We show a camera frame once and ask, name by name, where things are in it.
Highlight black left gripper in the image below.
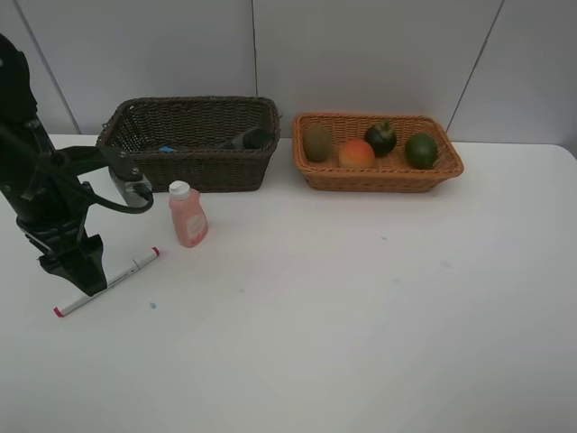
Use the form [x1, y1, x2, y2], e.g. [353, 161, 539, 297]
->
[15, 180, 107, 297]

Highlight white marker red caps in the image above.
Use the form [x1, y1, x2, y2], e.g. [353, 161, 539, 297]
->
[52, 246, 160, 318]

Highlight pink bottle white cap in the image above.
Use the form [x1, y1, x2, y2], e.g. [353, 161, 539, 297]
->
[169, 180, 208, 247]

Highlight dark green pump bottle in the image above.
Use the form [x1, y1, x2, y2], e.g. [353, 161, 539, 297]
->
[218, 128, 274, 151]

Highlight brown kiwi fruit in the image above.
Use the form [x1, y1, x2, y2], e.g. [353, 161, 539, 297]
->
[303, 124, 333, 162]

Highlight orange peach fruit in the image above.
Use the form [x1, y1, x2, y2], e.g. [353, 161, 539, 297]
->
[338, 139, 375, 169]

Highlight dark mangosteen fruit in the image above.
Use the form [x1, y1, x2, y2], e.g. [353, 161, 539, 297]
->
[364, 119, 397, 158]

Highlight green lime fruit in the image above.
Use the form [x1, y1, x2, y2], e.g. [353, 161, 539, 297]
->
[405, 133, 438, 170]

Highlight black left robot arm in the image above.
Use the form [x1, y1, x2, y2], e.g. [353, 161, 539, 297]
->
[1, 37, 107, 296]

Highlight dark brown wicker basket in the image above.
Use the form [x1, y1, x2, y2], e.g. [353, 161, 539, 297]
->
[96, 96, 280, 193]

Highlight orange wicker basket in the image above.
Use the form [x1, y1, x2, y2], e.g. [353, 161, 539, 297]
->
[292, 112, 464, 193]

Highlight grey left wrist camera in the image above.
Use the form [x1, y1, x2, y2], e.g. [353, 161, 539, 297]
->
[109, 169, 153, 207]

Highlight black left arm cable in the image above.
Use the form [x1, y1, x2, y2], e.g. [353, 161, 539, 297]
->
[0, 121, 155, 216]

